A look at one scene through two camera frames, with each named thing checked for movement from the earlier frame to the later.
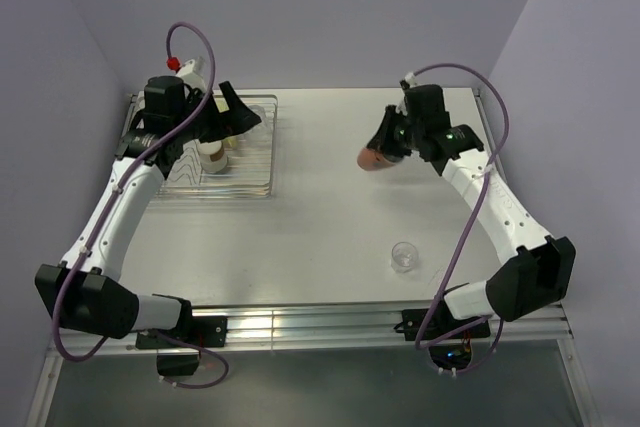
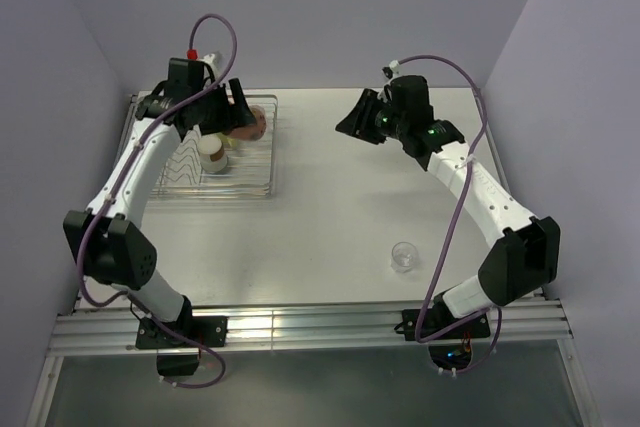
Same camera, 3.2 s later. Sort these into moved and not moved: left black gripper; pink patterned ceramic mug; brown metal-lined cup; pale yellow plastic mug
Moved: pink patterned ceramic mug
Not moved: brown metal-lined cup; pale yellow plastic mug; left black gripper
